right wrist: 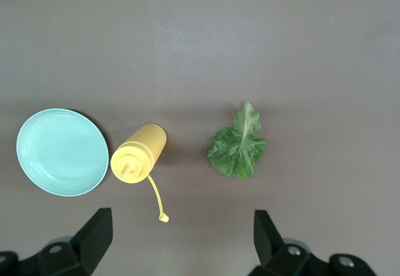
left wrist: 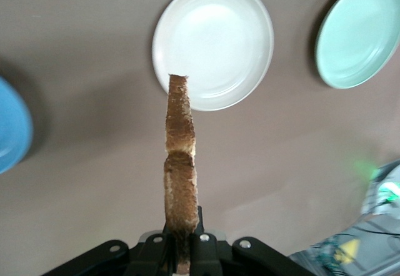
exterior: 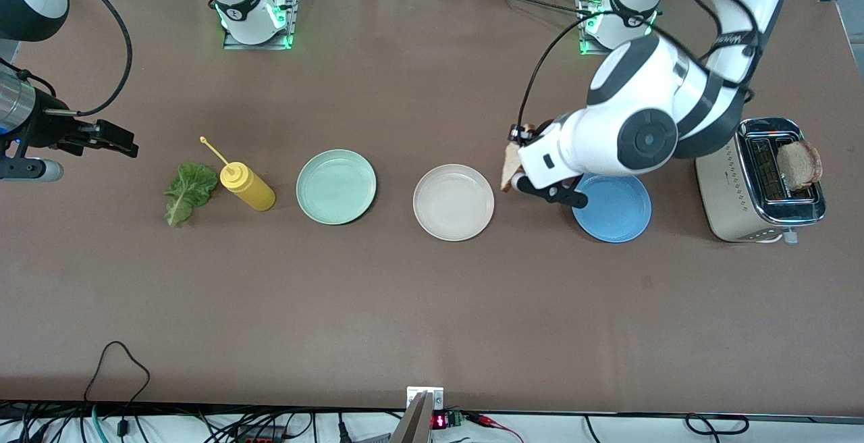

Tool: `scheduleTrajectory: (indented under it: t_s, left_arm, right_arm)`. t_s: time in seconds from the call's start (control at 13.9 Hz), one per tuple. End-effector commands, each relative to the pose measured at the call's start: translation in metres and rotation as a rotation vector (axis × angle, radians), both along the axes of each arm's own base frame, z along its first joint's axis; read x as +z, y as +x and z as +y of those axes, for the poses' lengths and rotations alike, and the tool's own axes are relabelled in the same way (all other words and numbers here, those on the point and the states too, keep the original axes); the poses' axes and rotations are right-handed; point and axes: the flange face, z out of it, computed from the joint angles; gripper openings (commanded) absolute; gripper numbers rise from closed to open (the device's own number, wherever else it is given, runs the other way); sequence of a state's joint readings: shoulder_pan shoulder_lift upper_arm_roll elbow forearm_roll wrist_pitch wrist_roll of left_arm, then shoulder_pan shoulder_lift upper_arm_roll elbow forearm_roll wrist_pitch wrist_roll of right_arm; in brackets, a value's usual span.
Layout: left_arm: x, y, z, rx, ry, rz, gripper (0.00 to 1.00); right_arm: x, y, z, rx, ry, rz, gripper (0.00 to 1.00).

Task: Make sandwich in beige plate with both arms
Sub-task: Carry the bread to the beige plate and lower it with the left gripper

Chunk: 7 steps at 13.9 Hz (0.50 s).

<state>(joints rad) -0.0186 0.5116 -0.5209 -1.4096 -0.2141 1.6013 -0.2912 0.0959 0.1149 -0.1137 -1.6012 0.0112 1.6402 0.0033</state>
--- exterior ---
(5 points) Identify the grey metal pole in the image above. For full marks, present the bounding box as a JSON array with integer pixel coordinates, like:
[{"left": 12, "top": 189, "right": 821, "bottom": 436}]
[{"left": 390, "top": 392, "right": 433, "bottom": 443}]

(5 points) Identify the yellow squeeze bottle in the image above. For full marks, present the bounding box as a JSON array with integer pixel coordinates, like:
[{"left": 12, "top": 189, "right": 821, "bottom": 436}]
[{"left": 200, "top": 136, "right": 276, "bottom": 212}]

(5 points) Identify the red clip wire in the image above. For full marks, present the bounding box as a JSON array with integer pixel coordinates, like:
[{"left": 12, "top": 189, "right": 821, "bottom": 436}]
[{"left": 466, "top": 413, "right": 526, "bottom": 443}]

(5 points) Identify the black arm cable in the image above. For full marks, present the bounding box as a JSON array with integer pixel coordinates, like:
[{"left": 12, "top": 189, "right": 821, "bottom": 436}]
[
  {"left": 521, "top": 0, "right": 763, "bottom": 134},
  {"left": 44, "top": 0, "right": 134, "bottom": 118}
]

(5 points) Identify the green lettuce leaf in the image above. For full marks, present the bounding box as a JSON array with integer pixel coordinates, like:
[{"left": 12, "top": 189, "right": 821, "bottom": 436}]
[{"left": 165, "top": 163, "right": 219, "bottom": 228}]

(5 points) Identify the small metal mounting bracket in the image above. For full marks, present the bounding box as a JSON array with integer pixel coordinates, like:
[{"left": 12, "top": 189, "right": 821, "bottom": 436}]
[{"left": 407, "top": 387, "right": 444, "bottom": 411}]

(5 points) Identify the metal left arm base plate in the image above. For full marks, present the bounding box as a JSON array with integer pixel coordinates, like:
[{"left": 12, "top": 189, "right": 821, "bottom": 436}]
[{"left": 578, "top": 0, "right": 652, "bottom": 57}]

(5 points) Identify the white bread slice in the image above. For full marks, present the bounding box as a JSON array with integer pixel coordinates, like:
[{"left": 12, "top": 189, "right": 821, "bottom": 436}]
[
  {"left": 776, "top": 140, "right": 823, "bottom": 192},
  {"left": 500, "top": 124, "right": 539, "bottom": 193}
]

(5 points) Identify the beige chrome two-slot toaster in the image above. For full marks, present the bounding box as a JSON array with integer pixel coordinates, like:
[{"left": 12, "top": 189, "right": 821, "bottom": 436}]
[{"left": 695, "top": 117, "right": 827, "bottom": 246}]

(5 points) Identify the beige plate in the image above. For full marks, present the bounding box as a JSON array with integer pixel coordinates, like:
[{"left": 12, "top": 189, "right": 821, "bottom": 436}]
[{"left": 413, "top": 163, "right": 495, "bottom": 242}]

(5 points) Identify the coiled black cable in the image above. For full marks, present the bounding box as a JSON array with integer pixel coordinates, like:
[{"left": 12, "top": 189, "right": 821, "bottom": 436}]
[{"left": 685, "top": 414, "right": 750, "bottom": 436}]

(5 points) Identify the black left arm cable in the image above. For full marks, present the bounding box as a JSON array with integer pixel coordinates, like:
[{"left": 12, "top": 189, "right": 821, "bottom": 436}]
[{"left": 521, "top": 0, "right": 763, "bottom": 134}]

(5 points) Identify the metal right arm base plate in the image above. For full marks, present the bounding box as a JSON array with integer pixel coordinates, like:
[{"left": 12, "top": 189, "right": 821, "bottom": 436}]
[{"left": 223, "top": 0, "right": 301, "bottom": 51}]

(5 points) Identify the pale green plate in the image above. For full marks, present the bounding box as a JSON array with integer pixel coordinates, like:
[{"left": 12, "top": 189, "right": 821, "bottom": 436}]
[{"left": 296, "top": 149, "right": 377, "bottom": 226}]

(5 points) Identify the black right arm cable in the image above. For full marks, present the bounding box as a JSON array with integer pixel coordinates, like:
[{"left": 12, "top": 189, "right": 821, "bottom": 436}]
[{"left": 44, "top": 0, "right": 134, "bottom": 118}]

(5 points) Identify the blue plate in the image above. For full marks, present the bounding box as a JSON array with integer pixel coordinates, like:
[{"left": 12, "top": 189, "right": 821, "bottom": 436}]
[{"left": 572, "top": 173, "right": 653, "bottom": 244}]

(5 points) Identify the looped black cable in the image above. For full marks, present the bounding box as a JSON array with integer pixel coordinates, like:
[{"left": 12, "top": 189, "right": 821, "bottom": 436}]
[{"left": 84, "top": 341, "right": 151, "bottom": 438}]

